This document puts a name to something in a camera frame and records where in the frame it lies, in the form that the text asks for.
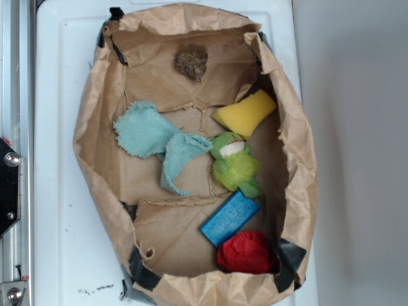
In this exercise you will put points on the light blue cloth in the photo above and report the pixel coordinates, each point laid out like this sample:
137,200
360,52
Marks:
142,131

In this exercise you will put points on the brown paper bag tray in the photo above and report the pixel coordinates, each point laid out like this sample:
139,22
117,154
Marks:
154,232

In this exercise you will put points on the green plush toy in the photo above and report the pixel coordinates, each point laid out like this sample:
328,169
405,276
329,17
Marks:
234,167

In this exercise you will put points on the yellow sponge wedge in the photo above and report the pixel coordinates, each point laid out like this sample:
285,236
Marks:
244,117

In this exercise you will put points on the blue rectangular block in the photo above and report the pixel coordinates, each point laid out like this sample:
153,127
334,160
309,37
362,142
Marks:
229,218

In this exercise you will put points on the brown rock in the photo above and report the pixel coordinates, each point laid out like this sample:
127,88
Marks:
192,64

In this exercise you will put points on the red crumpled ball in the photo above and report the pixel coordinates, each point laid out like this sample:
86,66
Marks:
246,252

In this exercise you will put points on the white plastic bin lid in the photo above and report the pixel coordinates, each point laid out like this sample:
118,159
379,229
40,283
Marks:
74,262

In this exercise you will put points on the black mounting bracket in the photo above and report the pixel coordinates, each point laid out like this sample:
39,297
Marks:
9,187

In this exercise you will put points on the aluminium frame rail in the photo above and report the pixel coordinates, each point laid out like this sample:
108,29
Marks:
18,50

